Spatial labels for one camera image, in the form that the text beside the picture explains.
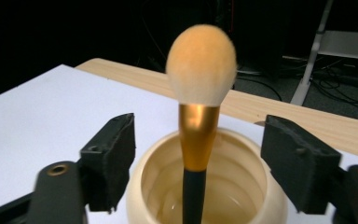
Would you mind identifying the tangled black floor cables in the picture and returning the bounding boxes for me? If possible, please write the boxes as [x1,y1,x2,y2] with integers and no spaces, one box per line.
[310,57,358,114]

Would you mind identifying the beige ribbed brush holder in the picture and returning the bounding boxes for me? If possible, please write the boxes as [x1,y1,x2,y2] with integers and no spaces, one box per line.
[124,127,290,224]

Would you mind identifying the white metal stand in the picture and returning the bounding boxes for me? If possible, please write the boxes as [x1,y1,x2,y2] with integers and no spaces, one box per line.
[289,0,358,107]

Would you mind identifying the makeup brush with gold ferrule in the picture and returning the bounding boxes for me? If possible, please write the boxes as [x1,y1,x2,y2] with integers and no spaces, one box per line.
[164,23,238,224]

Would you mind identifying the white table mat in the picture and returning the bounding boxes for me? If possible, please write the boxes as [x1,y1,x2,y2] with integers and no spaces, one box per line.
[0,63,358,224]

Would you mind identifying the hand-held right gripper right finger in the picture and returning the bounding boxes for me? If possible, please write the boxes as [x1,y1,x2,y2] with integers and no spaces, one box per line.
[259,114,343,217]

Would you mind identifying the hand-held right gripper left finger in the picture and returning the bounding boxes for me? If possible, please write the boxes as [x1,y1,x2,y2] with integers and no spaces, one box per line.
[78,112,137,216]

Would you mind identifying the black floor cable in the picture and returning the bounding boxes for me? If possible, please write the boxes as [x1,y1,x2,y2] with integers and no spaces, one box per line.
[233,75,283,103]

